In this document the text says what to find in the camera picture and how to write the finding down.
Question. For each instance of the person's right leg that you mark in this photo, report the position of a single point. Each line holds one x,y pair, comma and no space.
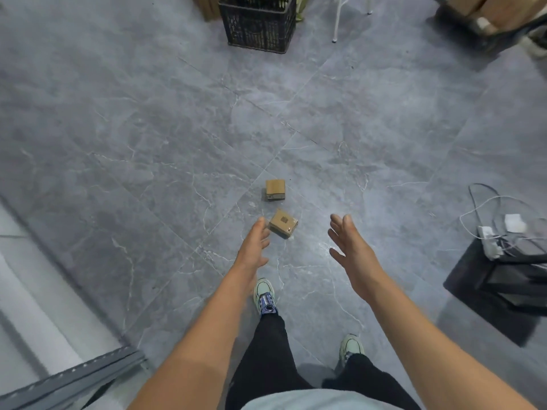
372,384

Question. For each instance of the person's right forearm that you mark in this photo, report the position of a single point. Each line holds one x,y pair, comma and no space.
444,354

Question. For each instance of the small brown box square mark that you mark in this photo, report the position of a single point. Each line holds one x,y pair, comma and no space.
284,222

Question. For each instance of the person's white shirt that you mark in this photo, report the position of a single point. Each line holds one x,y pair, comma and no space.
320,401

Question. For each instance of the yellow green plastic bag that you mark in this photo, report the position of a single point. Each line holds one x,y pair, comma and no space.
300,8

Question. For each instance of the person's left hand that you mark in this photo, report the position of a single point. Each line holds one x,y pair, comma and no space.
252,256

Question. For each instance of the person's right shoe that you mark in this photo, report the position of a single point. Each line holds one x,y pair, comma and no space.
351,347

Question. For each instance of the small cube brown box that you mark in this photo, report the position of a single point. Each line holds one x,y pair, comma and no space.
275,187

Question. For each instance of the black storage crate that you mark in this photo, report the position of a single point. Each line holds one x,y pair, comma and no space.
256,27

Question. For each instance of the white crumpled paper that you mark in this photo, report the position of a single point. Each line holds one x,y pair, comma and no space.
515,223

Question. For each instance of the person's left leg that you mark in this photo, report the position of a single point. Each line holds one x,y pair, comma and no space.
267,358

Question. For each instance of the person's right hand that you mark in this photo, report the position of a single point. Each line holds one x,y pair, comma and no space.
359,260

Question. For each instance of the person's leg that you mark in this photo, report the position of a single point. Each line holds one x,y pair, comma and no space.
267,358
372,384

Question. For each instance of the heap of large cardboard boxes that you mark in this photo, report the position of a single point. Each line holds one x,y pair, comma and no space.
207,6

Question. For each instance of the white chair with orange seat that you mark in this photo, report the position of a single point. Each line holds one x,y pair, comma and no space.
336,21

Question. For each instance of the brown cardboard box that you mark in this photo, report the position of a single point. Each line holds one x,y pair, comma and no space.
463,3
508,8

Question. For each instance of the person's left forearm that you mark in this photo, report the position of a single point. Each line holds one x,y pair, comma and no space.
192,350

